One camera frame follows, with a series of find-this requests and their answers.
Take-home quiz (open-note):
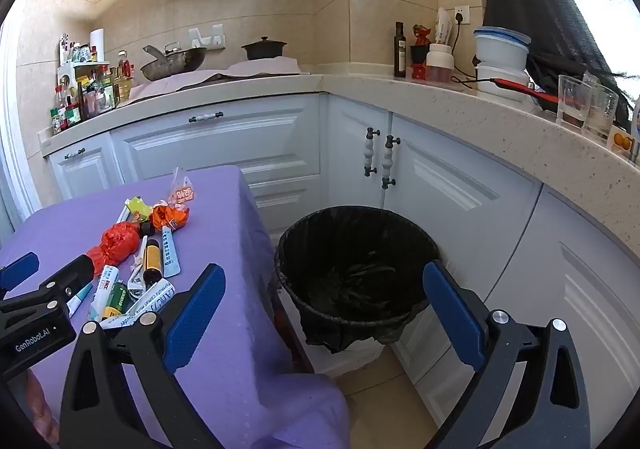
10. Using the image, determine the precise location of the red-handled tool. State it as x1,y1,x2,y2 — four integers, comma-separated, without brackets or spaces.
489,76,561,112

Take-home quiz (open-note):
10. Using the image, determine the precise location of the white door frame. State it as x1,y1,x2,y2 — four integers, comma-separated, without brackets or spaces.
0,24,43,230

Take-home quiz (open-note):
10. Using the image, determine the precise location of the white lidded jar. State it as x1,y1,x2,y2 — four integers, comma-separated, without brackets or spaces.
426,43,455,82

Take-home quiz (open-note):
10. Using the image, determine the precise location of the narrow white cabinet door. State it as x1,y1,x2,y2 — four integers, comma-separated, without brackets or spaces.
47,132,126,202

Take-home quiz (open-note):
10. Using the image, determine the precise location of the purple tablecloth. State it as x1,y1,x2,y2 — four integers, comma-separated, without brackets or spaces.
0,164,351,449

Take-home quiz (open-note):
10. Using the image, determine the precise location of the black pot with lid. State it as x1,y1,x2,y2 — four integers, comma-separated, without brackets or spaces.
241,36,288,61

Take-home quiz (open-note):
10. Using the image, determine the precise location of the white tube with red print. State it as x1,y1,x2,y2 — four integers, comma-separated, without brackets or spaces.
87,265,121,322

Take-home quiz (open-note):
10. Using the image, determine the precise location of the white bowl with blue-rimmed lid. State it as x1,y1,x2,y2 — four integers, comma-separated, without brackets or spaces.
473,26,532,72

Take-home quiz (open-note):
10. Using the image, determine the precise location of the steel wok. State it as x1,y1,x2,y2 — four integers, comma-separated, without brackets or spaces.
140,43,208,82

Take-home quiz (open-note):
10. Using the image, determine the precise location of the dark olive oil bottle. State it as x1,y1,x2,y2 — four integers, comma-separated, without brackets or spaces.
393,22,407,78

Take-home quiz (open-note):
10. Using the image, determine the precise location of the red plastic bag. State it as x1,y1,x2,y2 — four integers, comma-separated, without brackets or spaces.
86,222,142,270

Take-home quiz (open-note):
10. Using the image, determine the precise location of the brown vial with yellow label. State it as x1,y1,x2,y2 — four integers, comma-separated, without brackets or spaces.
142,239,163,286

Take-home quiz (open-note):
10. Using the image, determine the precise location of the orange crumpled plastic bag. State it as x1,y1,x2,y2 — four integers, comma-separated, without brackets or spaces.
150,202,192,231

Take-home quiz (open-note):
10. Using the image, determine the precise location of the wide white drawer front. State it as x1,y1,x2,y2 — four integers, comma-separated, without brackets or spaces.
109,94,322,180

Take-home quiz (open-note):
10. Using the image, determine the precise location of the black trash bin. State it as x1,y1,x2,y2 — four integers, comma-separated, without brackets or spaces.
274,205,446,377

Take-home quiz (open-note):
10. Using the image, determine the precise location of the small box with orange print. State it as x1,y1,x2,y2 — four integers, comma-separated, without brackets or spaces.
607,125,636,160

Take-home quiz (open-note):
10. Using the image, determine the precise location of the white spice rack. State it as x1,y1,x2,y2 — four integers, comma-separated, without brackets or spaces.
56,60,108,95

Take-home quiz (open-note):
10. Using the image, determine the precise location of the person's left hand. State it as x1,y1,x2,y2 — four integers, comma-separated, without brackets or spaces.
25,371,58,445

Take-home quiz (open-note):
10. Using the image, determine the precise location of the black white door handle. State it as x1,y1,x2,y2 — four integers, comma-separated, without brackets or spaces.
381,134,401,190
363,128,381,177

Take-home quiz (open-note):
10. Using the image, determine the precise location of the green cylinder battery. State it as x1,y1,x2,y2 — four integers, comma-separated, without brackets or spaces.
102,281,132,322

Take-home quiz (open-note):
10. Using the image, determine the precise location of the green yellow snack packet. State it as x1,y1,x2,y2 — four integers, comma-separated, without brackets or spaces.
124,198,153,222

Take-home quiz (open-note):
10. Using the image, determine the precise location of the speckled kitchen countertop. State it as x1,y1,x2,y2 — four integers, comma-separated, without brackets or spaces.
37,72,640,230

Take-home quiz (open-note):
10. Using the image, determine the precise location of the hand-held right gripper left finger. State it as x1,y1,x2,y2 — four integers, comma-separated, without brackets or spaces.
59,263,236,449

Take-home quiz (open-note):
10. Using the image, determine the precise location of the clear wrapper with orange print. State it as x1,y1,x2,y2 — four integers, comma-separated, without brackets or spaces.
167,166,197,206

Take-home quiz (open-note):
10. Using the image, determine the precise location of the teal and white tube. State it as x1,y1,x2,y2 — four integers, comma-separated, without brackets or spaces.
66,281,96,320

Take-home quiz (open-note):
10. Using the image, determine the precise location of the clear drinking glass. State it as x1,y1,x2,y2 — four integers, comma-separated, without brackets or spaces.
556,74,593,126
582,82,620,140

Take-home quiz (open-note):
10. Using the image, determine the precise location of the light blue stick packet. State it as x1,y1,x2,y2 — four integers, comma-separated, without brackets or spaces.
160,225,181,278

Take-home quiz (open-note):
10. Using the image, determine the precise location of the crumpled clear wrapper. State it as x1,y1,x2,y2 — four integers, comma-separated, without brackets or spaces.
127,235,151,302

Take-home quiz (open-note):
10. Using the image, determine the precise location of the pink stove cloth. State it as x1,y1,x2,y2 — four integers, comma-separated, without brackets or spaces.
125,56,311,102

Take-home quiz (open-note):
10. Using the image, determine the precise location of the low white drawer front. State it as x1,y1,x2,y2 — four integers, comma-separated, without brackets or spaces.
240,174,326,235

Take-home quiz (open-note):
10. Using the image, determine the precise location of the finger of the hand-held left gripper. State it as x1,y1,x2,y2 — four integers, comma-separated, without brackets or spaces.
0,255,96,316
0,252,41,297

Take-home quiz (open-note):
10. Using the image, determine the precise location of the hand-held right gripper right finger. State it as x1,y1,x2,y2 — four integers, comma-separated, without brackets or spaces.
421,259,593,449

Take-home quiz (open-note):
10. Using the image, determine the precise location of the white plastic container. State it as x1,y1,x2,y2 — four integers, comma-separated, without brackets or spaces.
475,64,531,102

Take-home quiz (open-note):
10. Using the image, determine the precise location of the cluster of condiment bottles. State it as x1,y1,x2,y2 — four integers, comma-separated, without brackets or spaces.
49,32,137,136

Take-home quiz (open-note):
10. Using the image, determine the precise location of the dark curtain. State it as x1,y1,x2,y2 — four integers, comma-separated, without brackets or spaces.
484,0,640,130

